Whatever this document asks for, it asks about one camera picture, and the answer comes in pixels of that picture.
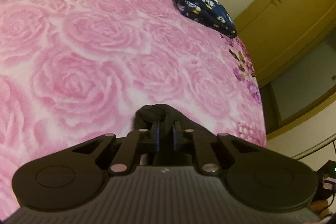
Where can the pink rose blanket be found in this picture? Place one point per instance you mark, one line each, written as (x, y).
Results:
(92, 56)

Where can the floral bed sheet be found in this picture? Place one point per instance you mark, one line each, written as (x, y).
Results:
(248, 74)

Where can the navy printed folded garment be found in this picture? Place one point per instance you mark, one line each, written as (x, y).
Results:
(202, 6)

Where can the black garment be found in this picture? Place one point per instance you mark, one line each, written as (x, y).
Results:
(157, 111)

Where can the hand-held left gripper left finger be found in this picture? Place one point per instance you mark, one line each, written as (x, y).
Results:
(156, 132)

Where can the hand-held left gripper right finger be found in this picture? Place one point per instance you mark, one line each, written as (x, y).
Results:
(174, 134)

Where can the yellow wardrobe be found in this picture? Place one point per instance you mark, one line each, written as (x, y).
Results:
(294, 19)

